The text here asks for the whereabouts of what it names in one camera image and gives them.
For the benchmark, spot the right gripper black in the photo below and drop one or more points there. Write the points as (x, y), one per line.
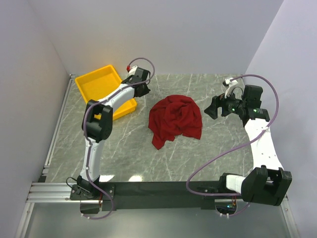
(222, 106)

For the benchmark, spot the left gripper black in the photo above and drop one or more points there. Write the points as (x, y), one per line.
(142, 89)

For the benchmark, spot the red t shirt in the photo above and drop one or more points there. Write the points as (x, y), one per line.
(173, 116)

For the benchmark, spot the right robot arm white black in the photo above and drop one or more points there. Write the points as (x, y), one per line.
(268, 182)

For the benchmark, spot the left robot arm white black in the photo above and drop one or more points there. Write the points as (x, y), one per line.
(107, 98)

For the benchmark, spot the yellow plastic tray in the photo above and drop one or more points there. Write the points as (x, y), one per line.
(101, 82)

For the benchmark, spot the black base beam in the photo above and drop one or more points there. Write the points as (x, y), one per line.
(151, 195)

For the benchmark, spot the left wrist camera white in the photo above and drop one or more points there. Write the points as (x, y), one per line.
(131, 69)

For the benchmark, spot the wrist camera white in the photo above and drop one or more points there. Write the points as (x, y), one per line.
(230, 85)
(131, 69)

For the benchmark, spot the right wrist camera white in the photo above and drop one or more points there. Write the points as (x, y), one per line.
(230, 85)

